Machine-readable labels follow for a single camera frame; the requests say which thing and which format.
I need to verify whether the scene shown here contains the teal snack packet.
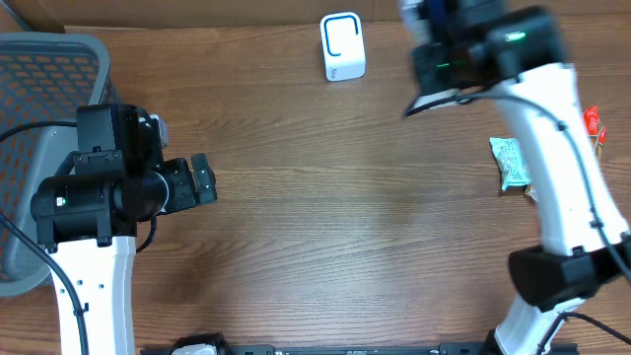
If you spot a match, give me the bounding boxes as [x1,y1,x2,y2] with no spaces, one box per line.
[489,137,531,191]

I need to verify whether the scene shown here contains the orange spaghetti packet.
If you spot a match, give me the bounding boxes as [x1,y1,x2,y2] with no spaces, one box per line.
[523,105,608,201]

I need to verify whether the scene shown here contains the white tube gold cap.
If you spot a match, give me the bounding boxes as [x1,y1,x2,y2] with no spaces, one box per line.
[398,0,458,115]

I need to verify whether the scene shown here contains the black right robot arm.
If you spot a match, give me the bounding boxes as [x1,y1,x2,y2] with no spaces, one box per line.
[399,0,630,354]

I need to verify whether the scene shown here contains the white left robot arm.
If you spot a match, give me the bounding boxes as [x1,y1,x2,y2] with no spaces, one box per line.
[31,104,217,354]

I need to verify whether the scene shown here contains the white barcode scanner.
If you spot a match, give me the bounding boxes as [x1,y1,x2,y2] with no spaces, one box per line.
[319,12,367,82]

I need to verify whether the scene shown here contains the grey plastic mesh basket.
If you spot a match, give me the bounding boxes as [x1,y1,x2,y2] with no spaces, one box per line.
[0,32,122,299]

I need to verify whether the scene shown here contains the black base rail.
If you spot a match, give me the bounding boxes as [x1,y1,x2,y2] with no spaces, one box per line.
[140,332,581,355]

